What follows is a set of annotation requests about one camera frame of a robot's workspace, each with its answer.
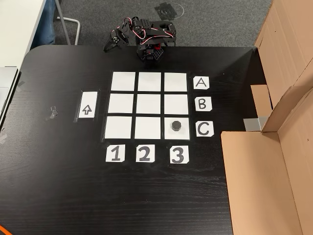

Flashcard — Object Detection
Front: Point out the large brown cardboard box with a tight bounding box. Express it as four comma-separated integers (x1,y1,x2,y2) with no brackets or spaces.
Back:
221,0,313,235

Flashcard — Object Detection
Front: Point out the paper sheet letter B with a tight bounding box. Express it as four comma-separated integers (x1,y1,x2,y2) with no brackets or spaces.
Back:
195,96,213,112

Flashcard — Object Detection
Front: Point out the person's leg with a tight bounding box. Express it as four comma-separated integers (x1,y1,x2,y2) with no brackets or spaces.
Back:
31,0,56,48

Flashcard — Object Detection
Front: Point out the paper sheet letter C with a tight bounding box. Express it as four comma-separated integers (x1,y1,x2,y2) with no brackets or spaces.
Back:
195,121,215,138

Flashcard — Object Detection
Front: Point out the grey metal frame leg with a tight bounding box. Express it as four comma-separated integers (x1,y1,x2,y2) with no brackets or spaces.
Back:
54,0,81,46

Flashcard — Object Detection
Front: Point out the paper sheet letter A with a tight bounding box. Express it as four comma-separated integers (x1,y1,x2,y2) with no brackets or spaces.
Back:
193,76,210,90

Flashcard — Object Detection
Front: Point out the paper sheet number 2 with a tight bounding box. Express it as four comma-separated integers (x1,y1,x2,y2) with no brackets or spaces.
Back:
135,144,156,163

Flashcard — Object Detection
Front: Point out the white arrow paper sheet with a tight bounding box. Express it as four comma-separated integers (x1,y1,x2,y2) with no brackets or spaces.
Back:
77,91,98,119

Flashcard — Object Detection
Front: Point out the paper sheet number 1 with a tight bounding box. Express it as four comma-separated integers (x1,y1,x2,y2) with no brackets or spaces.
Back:
105,144,126,163

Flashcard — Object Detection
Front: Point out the crumpled clear tape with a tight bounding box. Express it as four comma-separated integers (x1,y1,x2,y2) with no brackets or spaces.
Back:
45,106,59,121

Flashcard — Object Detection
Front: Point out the black floor tape patch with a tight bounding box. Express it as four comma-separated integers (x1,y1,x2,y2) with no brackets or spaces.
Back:
154,2,184,22

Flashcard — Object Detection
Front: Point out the white nine-square grid sheet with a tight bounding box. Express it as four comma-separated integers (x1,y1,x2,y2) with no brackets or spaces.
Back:
102,70,192,142

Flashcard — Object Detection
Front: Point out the silver laptop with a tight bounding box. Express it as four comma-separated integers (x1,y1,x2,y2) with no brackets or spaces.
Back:
0,66,19,125

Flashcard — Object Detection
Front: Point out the paper sheet number 3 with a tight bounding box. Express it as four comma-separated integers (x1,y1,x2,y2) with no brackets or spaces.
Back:
169,145,190,164

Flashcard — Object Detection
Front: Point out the white desk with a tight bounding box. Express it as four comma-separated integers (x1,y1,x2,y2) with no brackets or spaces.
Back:
0,0,47,68

